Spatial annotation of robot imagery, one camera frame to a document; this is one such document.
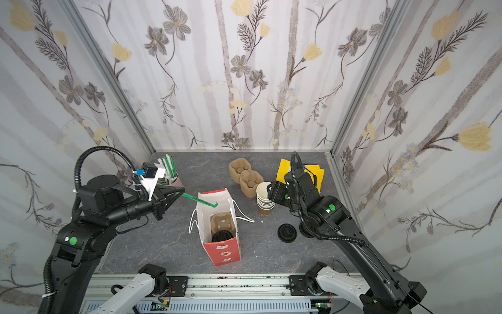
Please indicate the black cup lid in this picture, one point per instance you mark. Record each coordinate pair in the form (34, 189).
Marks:
(222, 236)

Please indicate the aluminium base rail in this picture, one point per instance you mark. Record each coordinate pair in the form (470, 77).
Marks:
(235, 288)

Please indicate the stack of paper cups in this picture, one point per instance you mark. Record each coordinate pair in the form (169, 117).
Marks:
(265, 205)

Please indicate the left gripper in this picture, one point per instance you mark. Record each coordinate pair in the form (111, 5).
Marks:
(159, 205)

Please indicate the red white paper bag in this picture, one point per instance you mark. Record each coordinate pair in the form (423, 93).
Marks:
(224, 252)

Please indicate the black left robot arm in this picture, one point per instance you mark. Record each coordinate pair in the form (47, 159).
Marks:
(100, 206)

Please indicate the yellow napkin stack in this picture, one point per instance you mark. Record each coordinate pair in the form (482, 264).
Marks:
(313, 170)

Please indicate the brown pulp cup carrier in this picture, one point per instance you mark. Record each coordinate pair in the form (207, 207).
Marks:
(242, 173)

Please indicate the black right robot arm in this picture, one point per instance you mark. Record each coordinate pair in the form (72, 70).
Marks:
(327, 219)

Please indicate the green straw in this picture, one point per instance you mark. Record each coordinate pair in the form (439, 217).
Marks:
(198, 200)

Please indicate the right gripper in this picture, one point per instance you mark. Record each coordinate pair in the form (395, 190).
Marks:
(277, 192)

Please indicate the stack of black lids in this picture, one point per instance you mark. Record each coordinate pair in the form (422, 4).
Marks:
(304, 232)

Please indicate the pink straw holder cup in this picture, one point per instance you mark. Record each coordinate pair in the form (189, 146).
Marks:
(175, 182)

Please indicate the single black lid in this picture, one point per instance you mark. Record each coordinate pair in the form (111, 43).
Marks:
(287, 233)

